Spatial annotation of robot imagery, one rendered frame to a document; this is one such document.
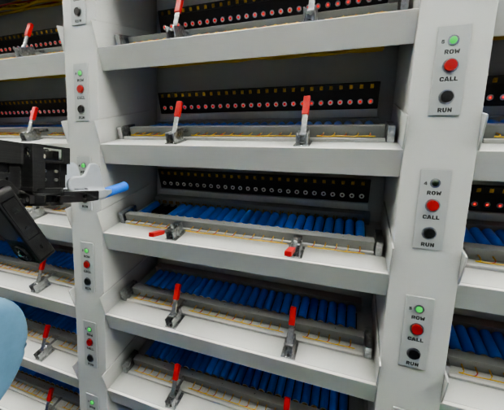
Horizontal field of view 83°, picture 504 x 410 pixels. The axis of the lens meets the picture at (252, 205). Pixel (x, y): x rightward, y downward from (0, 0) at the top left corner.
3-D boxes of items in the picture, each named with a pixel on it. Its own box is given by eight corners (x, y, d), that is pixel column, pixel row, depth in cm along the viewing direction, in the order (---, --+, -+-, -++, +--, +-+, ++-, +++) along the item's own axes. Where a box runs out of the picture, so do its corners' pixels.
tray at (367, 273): (386, 296, 48) (394, 248, 44) (107, 249, 67) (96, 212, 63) (379, 237, 65) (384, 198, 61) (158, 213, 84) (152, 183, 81)
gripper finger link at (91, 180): (123, 165, 50) (72, 160, 41) (123, 198, 50) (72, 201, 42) (110, 164, 51) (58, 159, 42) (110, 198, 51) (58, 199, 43)
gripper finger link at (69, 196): (105, 191, 45) (47, 192, 37) (105, 200, 45) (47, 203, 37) (84, 189, 47) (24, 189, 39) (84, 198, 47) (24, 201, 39)
